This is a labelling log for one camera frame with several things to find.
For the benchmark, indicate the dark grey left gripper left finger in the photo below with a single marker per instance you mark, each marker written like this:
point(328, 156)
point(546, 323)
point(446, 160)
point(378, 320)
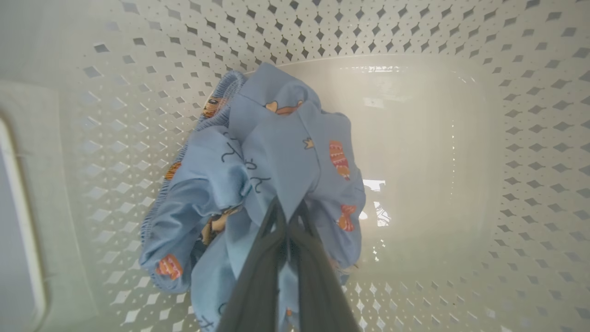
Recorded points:
point(258, 286)

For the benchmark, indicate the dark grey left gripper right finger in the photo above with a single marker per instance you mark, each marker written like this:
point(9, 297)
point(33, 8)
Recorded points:
point(320, 286)

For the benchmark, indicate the blue cartoon print garment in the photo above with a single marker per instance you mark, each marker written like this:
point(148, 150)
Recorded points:
point(276, 157)

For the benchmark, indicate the cream perforated basket brown rim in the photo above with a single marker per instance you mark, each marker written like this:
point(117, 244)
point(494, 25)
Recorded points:
point(438, 161)

